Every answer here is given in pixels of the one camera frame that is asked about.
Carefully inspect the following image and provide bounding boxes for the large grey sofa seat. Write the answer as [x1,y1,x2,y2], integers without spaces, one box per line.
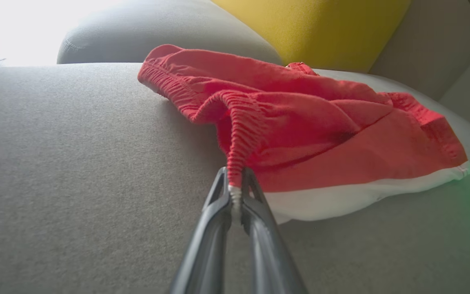
[0,62,470,294]

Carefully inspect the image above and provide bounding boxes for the large yellow backrest cushion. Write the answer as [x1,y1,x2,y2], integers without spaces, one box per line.
[212,0,412,74]

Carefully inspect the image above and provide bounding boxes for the red and white shorts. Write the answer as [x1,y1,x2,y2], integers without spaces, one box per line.
[137,44,470,225]

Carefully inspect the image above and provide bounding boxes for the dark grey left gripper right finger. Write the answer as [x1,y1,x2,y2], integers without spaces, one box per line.
[241,167,307,294]

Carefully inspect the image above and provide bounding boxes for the grey sofa seat cushion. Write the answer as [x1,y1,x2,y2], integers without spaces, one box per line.
[57,0,284,66]

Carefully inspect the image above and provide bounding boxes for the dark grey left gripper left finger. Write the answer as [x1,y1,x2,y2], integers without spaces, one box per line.
[170,167,233,294]

